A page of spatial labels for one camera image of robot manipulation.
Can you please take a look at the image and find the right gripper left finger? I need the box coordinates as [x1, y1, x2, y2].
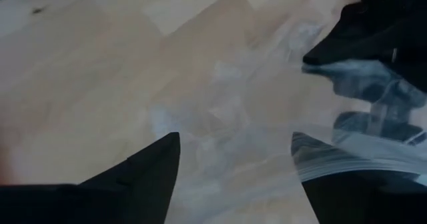
[81, 132, 181, 224]

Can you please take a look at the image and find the clear zip plastic bag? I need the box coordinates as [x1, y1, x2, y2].
[143, 13, 427, 224]

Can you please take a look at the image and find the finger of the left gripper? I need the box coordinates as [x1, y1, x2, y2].
[302, 0, 396, 66]

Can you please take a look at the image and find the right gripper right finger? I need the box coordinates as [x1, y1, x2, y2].
[291, 132, 401, 224]

